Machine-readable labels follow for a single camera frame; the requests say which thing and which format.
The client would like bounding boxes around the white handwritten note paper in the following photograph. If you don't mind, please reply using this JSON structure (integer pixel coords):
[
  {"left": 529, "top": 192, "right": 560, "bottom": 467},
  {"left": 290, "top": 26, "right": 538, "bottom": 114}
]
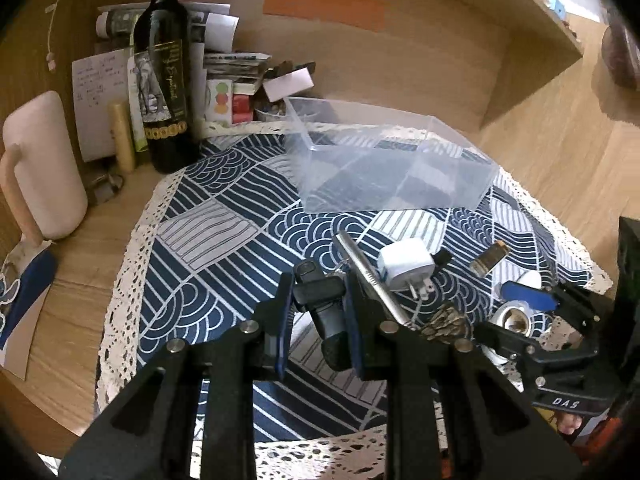
[{"left": 72, "top": 48, "right": 130, "bottom": 162}]

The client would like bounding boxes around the wooden shelf board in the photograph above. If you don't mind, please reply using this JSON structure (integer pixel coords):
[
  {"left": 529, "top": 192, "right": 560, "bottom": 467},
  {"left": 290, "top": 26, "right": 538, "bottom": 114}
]
[{"left": 458, "top": 0, "right": 584, "bottom": 128}]

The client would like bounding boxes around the white power adapter plug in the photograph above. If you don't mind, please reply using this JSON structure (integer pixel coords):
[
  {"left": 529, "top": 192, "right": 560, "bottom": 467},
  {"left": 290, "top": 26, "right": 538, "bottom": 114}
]
[{"left": 376, "top": 238, "right": 452, "bottom": 301}]

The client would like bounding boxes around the silver metal pen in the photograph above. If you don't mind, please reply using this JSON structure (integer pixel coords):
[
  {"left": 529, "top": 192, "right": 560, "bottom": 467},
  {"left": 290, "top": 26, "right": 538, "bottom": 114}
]
[{"left": 333, "top": 230, "right": 414, "bottom": 330}]

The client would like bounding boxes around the blue cartoon sticker card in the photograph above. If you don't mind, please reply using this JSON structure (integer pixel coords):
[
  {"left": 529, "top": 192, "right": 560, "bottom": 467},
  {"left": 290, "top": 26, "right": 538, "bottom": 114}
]
[{"left": 0, "top": 240, "right": 58, "bottom": 380}]

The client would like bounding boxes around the small white pink box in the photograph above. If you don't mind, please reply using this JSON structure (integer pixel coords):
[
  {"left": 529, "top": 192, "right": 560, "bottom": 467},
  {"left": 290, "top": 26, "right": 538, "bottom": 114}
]
[{"left": 262, "top": 67, "right": 314, "bottom": 103}]

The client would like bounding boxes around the cream cylindrical tube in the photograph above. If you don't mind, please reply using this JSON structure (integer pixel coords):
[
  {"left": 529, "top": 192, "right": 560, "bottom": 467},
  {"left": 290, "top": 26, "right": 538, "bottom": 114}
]
[{"left": 108, "top": 101, "right": 137, "bottom": 174}]

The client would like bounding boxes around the braided keychain strap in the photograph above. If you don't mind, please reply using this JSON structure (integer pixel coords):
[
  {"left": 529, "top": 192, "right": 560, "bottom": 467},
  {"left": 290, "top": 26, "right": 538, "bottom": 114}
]
[{"left": 418, "top": 301, "right": 474, "bottom": 345}]

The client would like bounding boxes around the black car key fob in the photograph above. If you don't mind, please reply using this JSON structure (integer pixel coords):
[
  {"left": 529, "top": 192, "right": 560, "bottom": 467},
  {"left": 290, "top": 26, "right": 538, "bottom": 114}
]
[{"left": 293, "top": 259, "right": 352, "bottom": 373}]

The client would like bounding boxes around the dark wine bottle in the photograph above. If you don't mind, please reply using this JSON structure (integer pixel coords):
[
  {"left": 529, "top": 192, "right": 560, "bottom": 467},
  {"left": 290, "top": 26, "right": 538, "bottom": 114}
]
[{"left": 134, "top": 0, "right": 198, "bottom": 174}]

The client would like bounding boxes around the clear plastic storage box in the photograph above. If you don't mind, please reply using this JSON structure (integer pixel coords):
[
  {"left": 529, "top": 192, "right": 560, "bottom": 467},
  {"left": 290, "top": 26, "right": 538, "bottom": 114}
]
[{"left": 283, "top": 98, "right": 499, "bottom": 214}]

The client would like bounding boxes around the blue cardboard box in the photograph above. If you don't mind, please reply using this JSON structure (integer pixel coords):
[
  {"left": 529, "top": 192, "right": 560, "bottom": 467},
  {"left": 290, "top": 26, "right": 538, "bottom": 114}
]
[{"left": 548, "top": 0, "right": 566, "bottom": 21}]

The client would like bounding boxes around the blue white patterned cloth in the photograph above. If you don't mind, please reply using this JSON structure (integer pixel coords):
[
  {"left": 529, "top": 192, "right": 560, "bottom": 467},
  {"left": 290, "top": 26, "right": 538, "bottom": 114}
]
[{"left": 96, "top": 126, "right": 612, "bottom": 479}]

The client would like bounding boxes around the orange sticky note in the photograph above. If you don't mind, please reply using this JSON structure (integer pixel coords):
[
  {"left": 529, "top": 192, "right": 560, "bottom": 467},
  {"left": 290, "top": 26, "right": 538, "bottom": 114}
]
[{"left": 262, "top": 0, "right": 385, "bottom": 32}]

